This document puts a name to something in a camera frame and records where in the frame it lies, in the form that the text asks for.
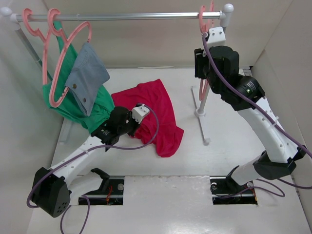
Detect red t shirt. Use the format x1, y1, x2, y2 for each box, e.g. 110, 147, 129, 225
112, 79, 184, 157

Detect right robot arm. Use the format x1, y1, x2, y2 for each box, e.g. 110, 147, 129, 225
194, 46, 306, 192

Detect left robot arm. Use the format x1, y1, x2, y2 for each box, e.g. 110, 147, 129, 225
26, 104, 150, 218

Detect green t shirt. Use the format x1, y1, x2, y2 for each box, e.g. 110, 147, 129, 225
42, 20, 116, 134

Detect pink hanger with clothes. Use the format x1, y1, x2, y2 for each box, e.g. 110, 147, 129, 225
47, 8, 92, 108

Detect metal clothes rack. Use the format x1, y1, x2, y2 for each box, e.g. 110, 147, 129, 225
0, 3, 235, 146

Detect blue denim garment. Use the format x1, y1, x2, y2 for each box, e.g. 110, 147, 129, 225
65, 42, 110, 116

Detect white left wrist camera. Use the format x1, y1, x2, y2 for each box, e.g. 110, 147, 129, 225
132, 104, 150, 124

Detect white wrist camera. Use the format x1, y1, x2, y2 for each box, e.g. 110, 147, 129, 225
132, 104, 150, 124
206, 26, 226, 48

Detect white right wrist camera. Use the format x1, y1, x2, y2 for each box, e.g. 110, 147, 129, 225
206, 26, 226, 48

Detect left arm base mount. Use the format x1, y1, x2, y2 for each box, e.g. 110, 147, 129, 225
85, 168, 125, 206

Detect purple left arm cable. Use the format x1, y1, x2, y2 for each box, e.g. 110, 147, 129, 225
26, 104, 160, 234

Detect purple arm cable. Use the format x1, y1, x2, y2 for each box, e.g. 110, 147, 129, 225
202, 33, 312, 198
26, 104, 160, 234

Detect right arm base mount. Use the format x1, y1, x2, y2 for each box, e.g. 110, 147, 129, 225
210, 176, 258, 205

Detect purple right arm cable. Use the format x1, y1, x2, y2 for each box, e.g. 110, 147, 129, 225
202, 33, 312, 198

